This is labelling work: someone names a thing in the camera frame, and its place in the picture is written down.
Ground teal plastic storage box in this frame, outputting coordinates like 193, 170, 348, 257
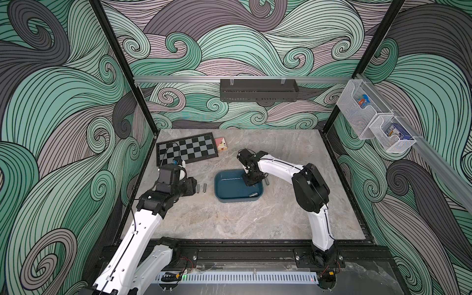
215, 169, 264, 203

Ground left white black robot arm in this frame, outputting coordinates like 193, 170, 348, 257
79, 177, 197, 295

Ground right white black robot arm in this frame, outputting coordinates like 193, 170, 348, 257
237, 149, 335, 262

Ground black grey chessboard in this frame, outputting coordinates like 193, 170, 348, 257
156, 132, 219, 167

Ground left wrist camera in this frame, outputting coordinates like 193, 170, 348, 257
157, 159, 187, 184

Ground black base frame rail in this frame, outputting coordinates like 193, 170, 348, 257
156, 237, 392, 264

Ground black wall-mounted tray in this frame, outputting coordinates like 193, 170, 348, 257
220, 78, 300, 105

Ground white slotted cable duct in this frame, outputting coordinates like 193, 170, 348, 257
179, 271, 319, 285

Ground clear wall bin far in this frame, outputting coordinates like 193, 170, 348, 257
337, 79, 381, 140

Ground clear wall bin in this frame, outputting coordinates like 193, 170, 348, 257
369, 113, 417, 154
337, 79, 381, 140

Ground aluminium rail back wall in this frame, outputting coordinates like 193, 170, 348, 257
133, 76, 351, 84

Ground aluminium rail wall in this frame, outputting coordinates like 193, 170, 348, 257
355, 74, 472, 213
133, 76, 351, 84

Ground clear wall bin near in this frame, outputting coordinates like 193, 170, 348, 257
369, 113, 417, 154

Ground aluminium rail right wall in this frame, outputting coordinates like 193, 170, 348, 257
355, 74, 472, 213

